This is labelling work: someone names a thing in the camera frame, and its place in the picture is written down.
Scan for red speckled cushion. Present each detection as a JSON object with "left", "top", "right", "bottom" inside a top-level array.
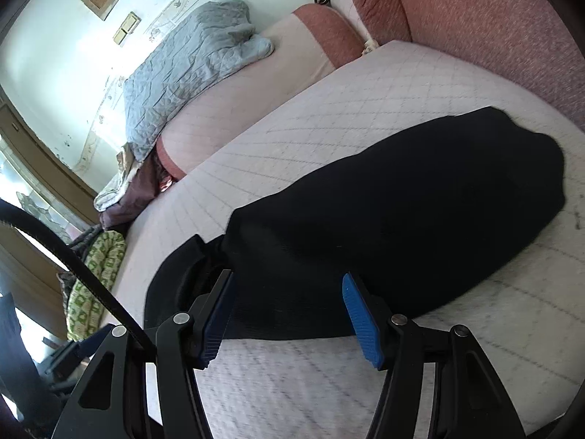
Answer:
[{"left": 343, "top": 0, "right": 585, "bottom": 131}]

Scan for purple cloth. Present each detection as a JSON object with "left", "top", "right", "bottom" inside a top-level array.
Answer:
[{"left": 98, "top": 153, "right": 170, "bottom": 234}]

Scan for beige wall switch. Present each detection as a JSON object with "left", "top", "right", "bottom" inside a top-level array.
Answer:
[{"left": 113, "top": 11, "right": 141, "bottom": 46}]

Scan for green patterned rolled quilt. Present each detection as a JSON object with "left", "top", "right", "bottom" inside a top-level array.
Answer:
[{"left": 64, "top": 231, "right": 128, "bottom": 343}]

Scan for pink bolster pillow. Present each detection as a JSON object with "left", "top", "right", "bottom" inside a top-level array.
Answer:
[{"left": 155, "top": 4, "right": 366, "bottom": 179}]

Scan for dark cloth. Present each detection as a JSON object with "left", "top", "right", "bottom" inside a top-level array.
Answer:
[{"left": 0, "top": 293, "right": 60, "bottom": 439}]

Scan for white folded blanket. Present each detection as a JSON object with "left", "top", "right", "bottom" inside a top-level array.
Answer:
[{"left": 94, "top": 144, "right": 158, "bottom": 213}]

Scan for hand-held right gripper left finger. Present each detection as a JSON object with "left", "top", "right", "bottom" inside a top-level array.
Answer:
[{"left": 54, "top": 269, "right": 237, "bottom": 439}]

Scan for blue-grey quilted blanket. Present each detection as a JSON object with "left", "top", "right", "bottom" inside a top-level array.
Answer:
[{"left": 123, "top": 1, "right": 275, "bottom": 162}]

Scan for grey clothes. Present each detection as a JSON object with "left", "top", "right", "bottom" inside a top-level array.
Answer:
[{"left": 57, "top": 224, "right": 103, "bottom": 293}]

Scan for black cable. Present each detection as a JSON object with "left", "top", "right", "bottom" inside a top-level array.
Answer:
[{"left": 0, "top": 199, "right": 158, "bottom": 362}]

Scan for wooden door frame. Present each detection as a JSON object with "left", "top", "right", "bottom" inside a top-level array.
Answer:
[{"left": 0, "top": 87, "right": 99, "bottom": 206}]

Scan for black pants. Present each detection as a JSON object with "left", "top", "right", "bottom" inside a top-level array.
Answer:
[{"left": 143, "top": 106, "right": 566, "bottom": 341}]

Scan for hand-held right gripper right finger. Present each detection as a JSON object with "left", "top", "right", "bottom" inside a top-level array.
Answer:
[{"left": 342, "top": 273, "right": 526, "bottom": 439}]

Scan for patterned glass window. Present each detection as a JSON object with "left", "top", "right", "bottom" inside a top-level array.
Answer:
[{"left": 0, "top": 146, "right": 92, "bottom": 239}]

